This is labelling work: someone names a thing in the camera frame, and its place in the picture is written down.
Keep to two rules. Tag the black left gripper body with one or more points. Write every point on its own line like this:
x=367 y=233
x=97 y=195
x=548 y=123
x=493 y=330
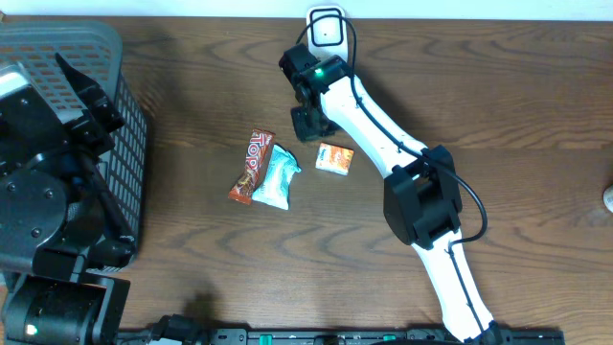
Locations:
x=97 y=111

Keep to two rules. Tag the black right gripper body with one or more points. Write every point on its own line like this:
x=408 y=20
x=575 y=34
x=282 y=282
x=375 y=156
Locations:
x=311 y=125

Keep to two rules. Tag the orange Kleenex tissue pack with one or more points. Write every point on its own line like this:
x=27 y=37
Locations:
x=334 y=159

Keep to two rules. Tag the red white snack packet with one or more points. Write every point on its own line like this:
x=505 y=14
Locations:
x=259 y=144

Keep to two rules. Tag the teal white wipes packet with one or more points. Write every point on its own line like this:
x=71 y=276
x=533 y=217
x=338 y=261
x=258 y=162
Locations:
x=274 y=190

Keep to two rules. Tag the green lid white jar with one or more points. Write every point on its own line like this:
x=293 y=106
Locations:
x=607 y=198

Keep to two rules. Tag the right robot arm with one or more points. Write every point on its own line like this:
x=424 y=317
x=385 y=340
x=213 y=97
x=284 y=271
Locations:
x=422 y=192

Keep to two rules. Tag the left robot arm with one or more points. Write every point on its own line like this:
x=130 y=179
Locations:
x=61 y=227

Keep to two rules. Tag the white barcode scanner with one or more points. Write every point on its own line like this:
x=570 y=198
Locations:
x=327 y=37

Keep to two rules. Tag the grey plastic mesh basket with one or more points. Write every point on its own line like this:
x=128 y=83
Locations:
x=96 y=50

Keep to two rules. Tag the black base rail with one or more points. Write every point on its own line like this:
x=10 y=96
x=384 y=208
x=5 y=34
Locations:
x=180 y=330

